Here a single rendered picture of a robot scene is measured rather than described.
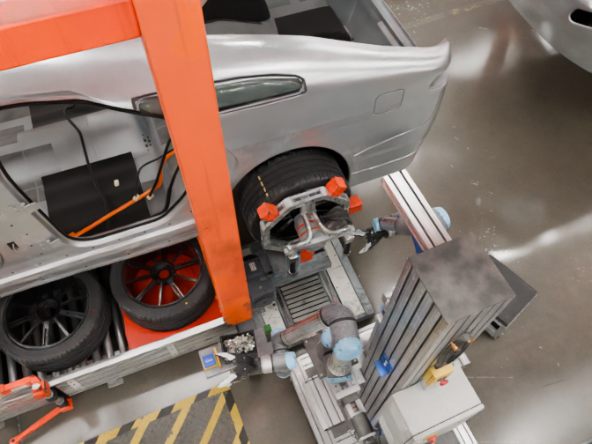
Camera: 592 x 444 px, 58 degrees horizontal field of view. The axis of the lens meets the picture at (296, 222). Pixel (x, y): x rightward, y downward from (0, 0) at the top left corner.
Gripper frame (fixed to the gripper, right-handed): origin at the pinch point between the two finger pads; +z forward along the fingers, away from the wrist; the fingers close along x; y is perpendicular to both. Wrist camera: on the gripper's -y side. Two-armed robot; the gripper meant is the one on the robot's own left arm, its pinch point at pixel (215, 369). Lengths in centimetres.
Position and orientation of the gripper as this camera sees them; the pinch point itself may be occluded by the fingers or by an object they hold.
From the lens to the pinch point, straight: 242.4
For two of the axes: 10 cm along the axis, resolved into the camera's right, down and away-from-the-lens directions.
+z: -9.9, 1.3, -0.9
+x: -1.5, -7.7, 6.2
